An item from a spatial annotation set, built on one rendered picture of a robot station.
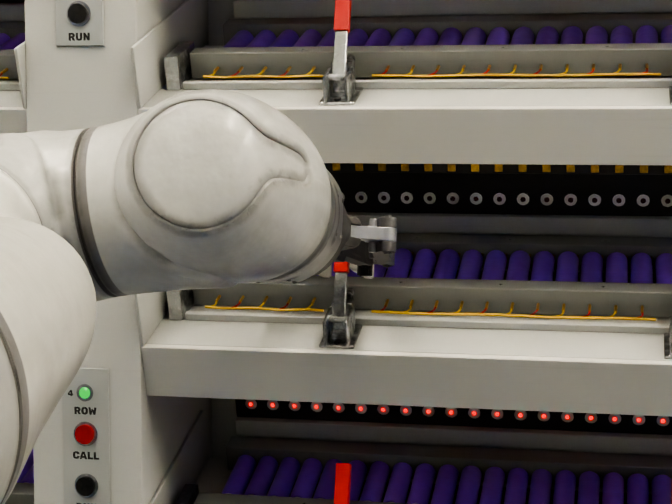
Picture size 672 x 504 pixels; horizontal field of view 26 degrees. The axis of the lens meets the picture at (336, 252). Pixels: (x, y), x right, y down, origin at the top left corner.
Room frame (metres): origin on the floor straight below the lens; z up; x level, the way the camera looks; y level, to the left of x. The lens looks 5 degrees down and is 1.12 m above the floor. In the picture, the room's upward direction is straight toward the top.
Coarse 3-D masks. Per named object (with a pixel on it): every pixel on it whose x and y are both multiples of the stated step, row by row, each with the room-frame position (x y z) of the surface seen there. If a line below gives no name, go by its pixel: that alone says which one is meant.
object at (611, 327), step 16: (208, 320) 1.20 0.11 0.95; (224, 320) 1.20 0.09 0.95; (240, 320) 1.19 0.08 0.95; (256, 320) 1.19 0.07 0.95; (272, 320) 1.19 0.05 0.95; (288, 320) 1.18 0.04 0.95; (304, 320) 1.18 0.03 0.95; (320, 320) 1.18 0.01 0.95; (368, 320) 1.17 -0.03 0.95; (384, 320) 1.17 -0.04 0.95; (400, 320) 1.16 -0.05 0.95; (416, 320) 1.16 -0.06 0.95; (432, 320) 1.16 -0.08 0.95; (448, 320) 1.16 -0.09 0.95; (464, 320) 1.16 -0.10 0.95; (480, 320) 1.15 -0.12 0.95; (496, 320) 1.15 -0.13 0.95; (512, 320) 1.15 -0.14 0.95; (528, 320) 1.15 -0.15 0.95
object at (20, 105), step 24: (0, 0) 1.37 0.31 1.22; (24, 0) 1.36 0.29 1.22; (0, 24) 1.36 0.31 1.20; (24, 24) 1.35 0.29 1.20; (0, 48) 1.29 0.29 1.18; (24, 48) 1.18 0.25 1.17; (0, 72) 1.26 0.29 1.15; (24, 72) 1.18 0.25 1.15; (0, 96) 1.22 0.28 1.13; (24, 96) 1.18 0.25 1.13; (0, 120) 1.19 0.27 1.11; (24, 120) 1.18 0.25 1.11
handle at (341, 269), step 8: (336, 264) 1.15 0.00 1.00; (344, 264) 1.15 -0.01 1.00; (336, 272) 1.15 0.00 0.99; (344, 272) 1.15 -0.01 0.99; (336, 280) 1.15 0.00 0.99; (344, 280) 1.15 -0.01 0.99; (336, 288) 1.15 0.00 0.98; (344, 288) 1.15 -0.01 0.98; (336, 296) 1.15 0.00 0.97; (344, 296) 1.15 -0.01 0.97; (336, 304) 1.15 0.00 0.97; (344, 304) 1.15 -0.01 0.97; (336, 312) 1.15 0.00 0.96; (344, 312) 1.14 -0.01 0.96
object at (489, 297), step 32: (224, 288) 1.21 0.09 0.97; (256, 288) 1.21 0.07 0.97; (288, 288) 1.20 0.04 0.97; (320, 288) 1.20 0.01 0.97; (384, 288) 1.19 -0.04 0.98; (416, 288) 1.18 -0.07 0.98; (448, 288) 1.18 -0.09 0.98; (480, 288) 1.17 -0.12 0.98; (512, 288) 1.17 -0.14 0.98; (544, 288) 1.16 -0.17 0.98; (576, 288) 1.16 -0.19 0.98; (608, 288) 1.16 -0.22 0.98; (640, 288) 1.15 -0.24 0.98
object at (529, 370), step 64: (192, 320) 1.20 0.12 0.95; (576, 320) 1.16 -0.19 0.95; (640, 320) 1.15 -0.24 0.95; (192, 384) 1.16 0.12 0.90; (256, 384) 1.15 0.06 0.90; (320, 384) 1.14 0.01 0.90; (384, 384) 1.13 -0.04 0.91; (448, 384) 1.12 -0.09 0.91; (512, 384) 1.11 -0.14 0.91; (576, 384) 1.10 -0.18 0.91; (640, 384) 1.09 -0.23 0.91
